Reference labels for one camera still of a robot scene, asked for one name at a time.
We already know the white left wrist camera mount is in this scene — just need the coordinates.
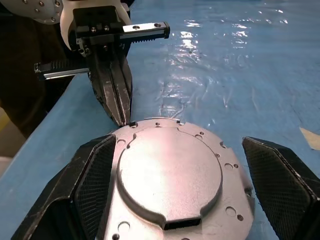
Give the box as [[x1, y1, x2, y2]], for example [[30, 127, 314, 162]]
[[59, 0, 131, 51]]

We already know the beige flat scrap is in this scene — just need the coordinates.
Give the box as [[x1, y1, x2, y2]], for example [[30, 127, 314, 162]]
[[299, 126, 320, 151]]

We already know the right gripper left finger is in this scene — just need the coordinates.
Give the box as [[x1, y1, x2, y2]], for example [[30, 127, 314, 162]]
[[11, 134, 117, 240]]

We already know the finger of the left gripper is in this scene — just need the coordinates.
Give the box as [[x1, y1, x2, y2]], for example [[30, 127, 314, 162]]
[[87, 45, 125, 127], [110, 45, 134, 125]]

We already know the motor cover with circuit board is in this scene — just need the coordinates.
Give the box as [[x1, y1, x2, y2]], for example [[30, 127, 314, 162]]
[[96, 116, 256, 240]]

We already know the blue table mat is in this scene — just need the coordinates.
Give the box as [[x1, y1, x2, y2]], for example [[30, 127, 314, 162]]
[[0, 0, 320, 240]]

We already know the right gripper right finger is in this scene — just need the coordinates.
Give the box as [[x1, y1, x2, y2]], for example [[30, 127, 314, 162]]
[[241, 136, 320, 240]]

